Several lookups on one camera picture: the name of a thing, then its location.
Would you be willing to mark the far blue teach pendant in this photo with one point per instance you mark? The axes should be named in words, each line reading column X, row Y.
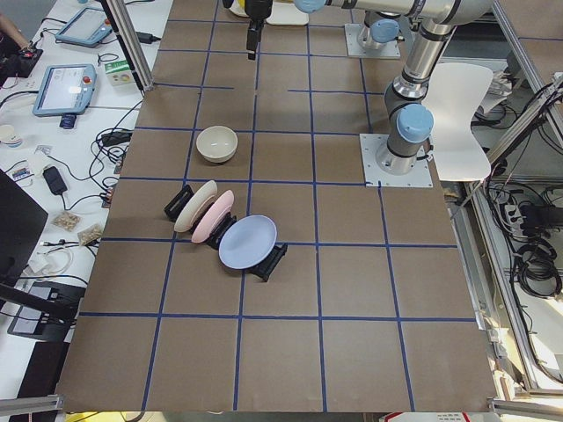
column 88, row 28

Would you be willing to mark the white plastic chair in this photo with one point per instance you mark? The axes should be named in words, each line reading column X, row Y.
column 455, row 91

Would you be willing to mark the cream plate in rack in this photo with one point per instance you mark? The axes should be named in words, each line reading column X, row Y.
column 195, row 207

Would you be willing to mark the blue teach pendant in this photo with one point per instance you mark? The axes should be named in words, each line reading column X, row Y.
column 88, row 28
column 65, row 89

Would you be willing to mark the black power adapter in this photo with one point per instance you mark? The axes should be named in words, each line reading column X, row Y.
column 54, row 180

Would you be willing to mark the white serving tray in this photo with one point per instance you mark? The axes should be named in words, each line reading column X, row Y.
column 285, row 13

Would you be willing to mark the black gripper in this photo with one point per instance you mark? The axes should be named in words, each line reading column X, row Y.
column 257, row 9

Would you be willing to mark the cream ceramic bowl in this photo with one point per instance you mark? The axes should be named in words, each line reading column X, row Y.
column 217, row 144

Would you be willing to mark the pink plate in rack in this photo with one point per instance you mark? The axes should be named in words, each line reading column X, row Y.
column 211, row 219

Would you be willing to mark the blue plate in rack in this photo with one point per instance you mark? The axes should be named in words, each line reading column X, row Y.
column 247, row 242

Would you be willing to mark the near blue teach pendant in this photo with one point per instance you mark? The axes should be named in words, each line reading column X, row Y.
column 65, row 89

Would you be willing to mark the black plate rack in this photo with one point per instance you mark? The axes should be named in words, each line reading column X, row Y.
column 263, row 269

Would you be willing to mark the black monitor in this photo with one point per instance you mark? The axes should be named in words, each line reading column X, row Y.
column 22, row 222

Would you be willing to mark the small green white box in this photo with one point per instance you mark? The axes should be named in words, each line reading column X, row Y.
column 118, row 73

